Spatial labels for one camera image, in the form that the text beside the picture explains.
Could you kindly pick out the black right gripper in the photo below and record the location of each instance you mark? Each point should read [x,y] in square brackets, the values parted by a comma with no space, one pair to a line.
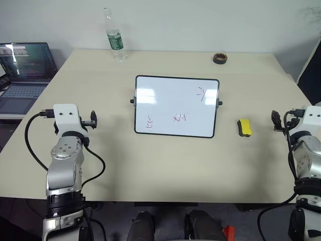
[294,125]

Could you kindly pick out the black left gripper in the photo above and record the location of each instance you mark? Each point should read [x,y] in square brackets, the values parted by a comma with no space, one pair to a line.
[86,123]

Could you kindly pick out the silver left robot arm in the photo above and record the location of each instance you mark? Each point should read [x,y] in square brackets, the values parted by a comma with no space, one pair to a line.
[62,160]

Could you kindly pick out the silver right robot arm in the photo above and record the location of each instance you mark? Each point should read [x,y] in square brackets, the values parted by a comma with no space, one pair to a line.
[307,158]

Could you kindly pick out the yellow and black eraser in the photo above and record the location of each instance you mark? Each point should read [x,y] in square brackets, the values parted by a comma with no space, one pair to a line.
[245,126]

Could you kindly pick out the black panel with white edge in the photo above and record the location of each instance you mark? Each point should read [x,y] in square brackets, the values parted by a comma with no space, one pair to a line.
[311,75]

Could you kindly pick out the open grey laptop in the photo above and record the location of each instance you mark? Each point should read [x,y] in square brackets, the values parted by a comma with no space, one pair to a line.
[22,75]

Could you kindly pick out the clear plastic bottle green label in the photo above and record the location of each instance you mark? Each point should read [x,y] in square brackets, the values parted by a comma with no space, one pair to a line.
[116,41]

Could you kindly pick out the small black-framed whiteboard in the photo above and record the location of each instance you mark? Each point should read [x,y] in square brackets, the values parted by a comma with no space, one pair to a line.
[175,105]

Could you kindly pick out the dark rounded shape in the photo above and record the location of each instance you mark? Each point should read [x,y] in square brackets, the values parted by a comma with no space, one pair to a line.
[140,227]
[203,226]

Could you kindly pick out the small red object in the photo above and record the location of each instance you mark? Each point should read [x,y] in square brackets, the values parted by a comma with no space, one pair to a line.
[228,233]

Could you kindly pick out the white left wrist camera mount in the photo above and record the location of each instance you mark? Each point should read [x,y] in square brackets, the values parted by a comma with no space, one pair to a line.
[66,118]

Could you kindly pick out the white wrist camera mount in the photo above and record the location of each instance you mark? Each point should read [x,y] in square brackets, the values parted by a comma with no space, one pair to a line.
[312,118]
[66,118]

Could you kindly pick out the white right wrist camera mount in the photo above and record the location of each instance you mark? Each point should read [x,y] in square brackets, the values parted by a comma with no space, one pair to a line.
[312,118]

